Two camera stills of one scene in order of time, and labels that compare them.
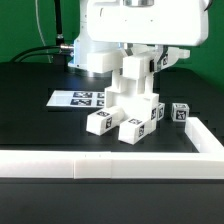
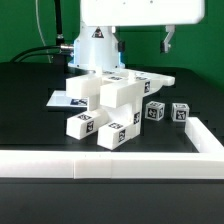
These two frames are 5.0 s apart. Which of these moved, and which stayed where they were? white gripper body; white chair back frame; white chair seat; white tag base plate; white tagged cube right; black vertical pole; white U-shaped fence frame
Moved: white gripper body; white chair seat; white chair back frame
Stayed: white tagged cube right; white tag base plate; black vertical pole; white U-shaped fence frame
